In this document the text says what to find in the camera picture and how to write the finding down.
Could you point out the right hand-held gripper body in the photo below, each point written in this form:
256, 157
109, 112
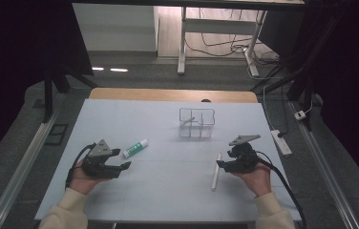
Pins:
244, 159

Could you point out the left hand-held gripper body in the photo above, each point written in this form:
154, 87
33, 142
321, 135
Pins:
99, 165

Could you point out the white pen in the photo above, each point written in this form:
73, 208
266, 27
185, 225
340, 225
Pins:
215, 178

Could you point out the green and white glue stick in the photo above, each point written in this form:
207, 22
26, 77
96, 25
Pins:
135, 148

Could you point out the clear plastic organizer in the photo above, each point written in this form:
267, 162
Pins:
196, 125

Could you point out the person's left hand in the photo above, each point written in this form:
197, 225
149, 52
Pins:
82, 183

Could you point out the person's right hand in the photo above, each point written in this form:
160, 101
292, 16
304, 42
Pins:
257, 181

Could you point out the white power strip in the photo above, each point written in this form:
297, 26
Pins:
281, 143

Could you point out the black plug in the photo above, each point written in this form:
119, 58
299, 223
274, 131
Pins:
281, 135

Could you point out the white table mat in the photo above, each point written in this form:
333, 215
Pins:
168, 197

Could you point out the black table grommet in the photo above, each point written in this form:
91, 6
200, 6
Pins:
205, 100

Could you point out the small white adapter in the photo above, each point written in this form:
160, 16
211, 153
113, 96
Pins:
299, 115

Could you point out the black metal stand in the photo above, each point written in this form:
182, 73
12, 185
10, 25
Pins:
48, 95
298, 82

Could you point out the black curtain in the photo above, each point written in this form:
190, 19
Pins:
355, 79
15, 63

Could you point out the aluminium rail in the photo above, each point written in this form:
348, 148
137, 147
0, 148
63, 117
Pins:
324, 168
25, 168

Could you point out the white desk frame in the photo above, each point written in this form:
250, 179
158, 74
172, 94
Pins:
219, 26

